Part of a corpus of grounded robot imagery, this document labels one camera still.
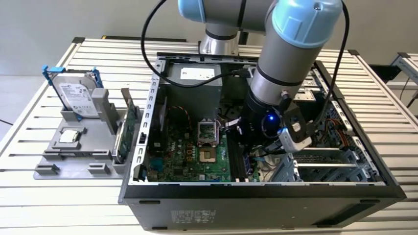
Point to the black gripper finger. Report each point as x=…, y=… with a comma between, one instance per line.
x=235, y=133

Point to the RAM stick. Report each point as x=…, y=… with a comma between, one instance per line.
x=247, y=164
x=78, y=154

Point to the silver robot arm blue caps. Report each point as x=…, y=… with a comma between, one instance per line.
x=288, y=61

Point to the CPU socket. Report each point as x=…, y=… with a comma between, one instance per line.
x=207, y=154

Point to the green motherboard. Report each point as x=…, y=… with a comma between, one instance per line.
x=183, y=156

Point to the grey power supply unit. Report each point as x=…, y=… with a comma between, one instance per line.
x=193, y=98

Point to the metal disk bay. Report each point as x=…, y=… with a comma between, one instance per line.
x=324, y=156

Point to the black PC case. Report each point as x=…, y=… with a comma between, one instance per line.
x=261, y=210

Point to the green graphics card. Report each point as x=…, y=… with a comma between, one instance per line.
x=127, y=137

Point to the black box behind table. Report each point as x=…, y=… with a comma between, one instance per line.
x=385, y=72

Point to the grey parts rack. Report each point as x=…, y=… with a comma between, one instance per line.
x=89, y=142

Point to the silver CPU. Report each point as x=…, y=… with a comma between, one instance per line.
x=69, y=137

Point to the hard disk in blue carrier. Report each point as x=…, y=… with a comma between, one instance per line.
x=74, y=95

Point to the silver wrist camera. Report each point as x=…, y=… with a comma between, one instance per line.
x=296, y=129

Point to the light grey wrist camera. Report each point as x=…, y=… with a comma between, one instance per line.
x=252, y=73

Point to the aluminium frame table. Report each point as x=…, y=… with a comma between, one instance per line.
x=404, y=61

